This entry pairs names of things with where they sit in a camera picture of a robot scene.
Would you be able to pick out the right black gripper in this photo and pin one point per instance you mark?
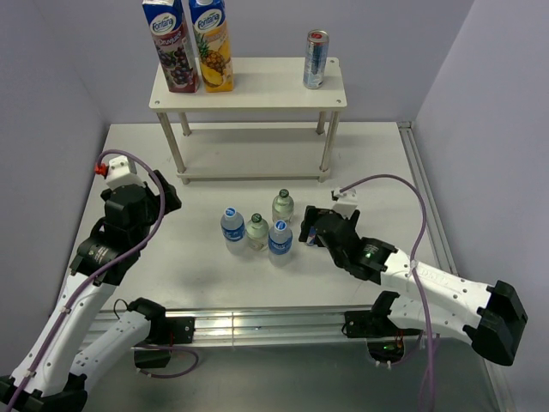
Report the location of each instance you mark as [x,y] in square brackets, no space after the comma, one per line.
[307,222]

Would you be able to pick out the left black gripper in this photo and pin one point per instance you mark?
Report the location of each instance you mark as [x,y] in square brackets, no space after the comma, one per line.
[171,201]

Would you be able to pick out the blue red bull can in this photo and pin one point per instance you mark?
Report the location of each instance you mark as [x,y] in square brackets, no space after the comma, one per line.
[312,237]

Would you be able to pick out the blue-cap water bottle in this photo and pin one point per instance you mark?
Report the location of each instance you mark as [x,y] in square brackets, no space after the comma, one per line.
[233,230]
[280,241]

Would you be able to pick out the silver tall energy drink can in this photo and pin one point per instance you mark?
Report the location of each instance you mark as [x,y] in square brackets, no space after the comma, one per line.
[315,58]

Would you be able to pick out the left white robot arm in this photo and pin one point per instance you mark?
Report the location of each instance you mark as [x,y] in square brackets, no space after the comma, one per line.
[58,372]

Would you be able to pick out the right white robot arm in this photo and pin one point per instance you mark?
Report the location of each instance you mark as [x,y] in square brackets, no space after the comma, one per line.
[417,297]

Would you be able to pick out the white two-tier shelf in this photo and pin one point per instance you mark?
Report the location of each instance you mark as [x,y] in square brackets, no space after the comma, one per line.
[270,127]

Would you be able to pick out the rear green-cap glass bottle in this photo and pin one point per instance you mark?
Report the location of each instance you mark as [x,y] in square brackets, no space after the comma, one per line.
[283,206]

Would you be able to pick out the green-cap glass bottle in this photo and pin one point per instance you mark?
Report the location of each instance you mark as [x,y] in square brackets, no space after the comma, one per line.
[283,206]
[257,232]

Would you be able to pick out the front green-cap glass bottle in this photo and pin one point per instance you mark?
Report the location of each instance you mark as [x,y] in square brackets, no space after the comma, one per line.
[257,232]

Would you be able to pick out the purple grape juice carton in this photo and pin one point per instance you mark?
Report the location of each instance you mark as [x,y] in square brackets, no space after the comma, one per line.
[171,37]

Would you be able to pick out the yellow pineapple juice carton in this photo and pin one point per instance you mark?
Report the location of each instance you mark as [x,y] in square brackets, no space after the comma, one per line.
[213,44]

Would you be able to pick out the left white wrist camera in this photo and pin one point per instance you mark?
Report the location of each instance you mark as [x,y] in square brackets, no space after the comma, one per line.
[119,171]

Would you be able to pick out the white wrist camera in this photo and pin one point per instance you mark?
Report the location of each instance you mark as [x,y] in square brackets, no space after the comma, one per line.
[344,202]
[119,171]

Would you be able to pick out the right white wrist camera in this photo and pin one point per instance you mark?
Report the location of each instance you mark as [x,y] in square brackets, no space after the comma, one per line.
[344,202]

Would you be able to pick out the aluminium rail frame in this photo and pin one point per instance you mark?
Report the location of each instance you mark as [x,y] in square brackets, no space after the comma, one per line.
[269,339]

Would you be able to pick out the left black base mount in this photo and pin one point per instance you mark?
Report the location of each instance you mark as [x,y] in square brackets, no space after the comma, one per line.
[167,338]

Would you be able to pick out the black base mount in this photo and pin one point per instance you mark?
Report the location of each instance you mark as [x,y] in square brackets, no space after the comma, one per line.
[387,345]
[167,338]

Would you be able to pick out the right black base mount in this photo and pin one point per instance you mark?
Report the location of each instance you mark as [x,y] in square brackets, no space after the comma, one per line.
[387,345]

